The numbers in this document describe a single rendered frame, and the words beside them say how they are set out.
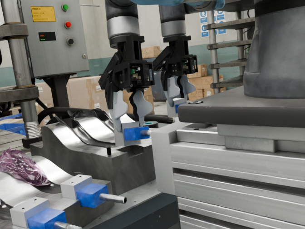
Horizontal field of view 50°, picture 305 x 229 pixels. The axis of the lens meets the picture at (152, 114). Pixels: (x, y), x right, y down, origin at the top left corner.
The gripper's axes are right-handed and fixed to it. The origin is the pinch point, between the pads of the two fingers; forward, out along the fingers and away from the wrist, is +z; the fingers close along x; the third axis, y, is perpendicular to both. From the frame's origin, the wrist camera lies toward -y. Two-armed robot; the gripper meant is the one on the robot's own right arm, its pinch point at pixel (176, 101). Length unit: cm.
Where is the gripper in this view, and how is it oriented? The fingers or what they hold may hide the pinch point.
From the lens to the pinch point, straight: 104.3
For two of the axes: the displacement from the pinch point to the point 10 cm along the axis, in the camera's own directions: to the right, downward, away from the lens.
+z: 1.2, 9.8, 1.6
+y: 6.6, 0.5, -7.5
